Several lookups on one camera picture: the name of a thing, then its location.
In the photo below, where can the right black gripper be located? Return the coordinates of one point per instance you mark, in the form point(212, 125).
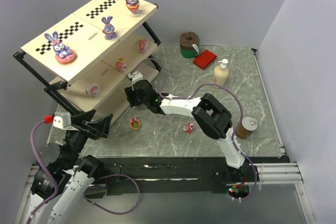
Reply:
point(132, 95)

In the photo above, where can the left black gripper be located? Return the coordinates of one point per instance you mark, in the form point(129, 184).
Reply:
point(79, 123)

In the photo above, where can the pink white small toy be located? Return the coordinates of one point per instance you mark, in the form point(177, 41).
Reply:
point(93, 90)

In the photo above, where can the pink roll cake toy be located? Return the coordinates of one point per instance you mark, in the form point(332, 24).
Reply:
point(121, 65)

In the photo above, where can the pink piglet toy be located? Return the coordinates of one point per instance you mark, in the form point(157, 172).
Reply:
point(143, 45)

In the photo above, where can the red white fish toy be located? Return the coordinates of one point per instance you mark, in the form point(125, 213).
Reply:
point(189, 127)

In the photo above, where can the purple sitting bunny toy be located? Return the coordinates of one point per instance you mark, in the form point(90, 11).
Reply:
point(109, 29)

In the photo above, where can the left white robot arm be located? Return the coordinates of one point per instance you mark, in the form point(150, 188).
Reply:
point(57, 184)

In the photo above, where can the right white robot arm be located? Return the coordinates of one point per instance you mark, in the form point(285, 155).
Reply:
point(212, 117)

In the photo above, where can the beige three-tier shelf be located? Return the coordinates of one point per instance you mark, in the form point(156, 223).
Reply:
point(96, 56)

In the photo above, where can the pink clover donut toy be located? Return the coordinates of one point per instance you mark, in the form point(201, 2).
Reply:
point(134, 123)

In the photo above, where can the brown green plush toy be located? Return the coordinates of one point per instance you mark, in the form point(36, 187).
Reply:
point(189, 44)

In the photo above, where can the red box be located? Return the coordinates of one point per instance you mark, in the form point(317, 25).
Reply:
point(204, 59)

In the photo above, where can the beige soap pump bottle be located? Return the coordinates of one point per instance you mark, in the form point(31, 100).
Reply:
point(221, 73)

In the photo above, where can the tin can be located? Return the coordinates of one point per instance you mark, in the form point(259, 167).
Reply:
point(248, 126)

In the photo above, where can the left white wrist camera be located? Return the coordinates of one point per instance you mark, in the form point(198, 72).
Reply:
point(62, 120)

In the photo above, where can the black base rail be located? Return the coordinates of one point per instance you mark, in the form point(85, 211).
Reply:
point(173, 175)

